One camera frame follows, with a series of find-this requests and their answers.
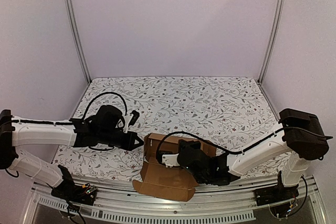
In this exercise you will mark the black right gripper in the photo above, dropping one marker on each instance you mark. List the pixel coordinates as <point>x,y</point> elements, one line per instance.
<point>182,159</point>

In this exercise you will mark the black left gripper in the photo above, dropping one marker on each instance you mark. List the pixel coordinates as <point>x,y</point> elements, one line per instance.
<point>128,146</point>

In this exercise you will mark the brown cardboard box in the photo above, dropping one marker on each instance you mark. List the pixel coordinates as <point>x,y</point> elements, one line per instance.
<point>174,183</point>

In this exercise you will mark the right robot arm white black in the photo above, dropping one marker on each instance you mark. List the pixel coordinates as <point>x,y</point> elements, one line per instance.
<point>297,132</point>

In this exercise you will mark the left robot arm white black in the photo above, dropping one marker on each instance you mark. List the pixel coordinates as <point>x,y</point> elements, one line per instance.
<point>109,126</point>

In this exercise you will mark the floral patterned table mat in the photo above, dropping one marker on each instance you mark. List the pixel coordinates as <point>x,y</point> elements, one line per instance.
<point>230,112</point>

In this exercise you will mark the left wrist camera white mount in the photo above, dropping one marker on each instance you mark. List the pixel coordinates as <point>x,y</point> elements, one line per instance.
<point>130,120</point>

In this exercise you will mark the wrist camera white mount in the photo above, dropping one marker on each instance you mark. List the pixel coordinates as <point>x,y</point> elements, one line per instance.
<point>168,159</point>
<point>130,120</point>

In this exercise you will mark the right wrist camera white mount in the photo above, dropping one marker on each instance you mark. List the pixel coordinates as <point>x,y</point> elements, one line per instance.
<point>168,159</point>

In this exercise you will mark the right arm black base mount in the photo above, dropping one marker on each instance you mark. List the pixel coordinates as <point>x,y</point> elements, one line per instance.
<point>277,193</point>

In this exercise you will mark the curved aluminium rail base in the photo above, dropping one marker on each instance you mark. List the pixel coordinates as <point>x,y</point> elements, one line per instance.
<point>118,202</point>

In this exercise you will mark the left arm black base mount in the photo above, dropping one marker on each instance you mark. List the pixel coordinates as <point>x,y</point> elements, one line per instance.
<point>68,190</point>

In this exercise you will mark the left aluminium corner post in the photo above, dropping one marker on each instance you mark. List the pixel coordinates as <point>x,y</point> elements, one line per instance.
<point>77,41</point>

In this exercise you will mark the aluminium corner post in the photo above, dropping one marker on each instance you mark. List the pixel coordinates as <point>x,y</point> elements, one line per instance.
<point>77,41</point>
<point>271,40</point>

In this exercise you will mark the right aluminium corner post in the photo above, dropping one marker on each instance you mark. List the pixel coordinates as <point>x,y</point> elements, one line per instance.
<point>271,40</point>

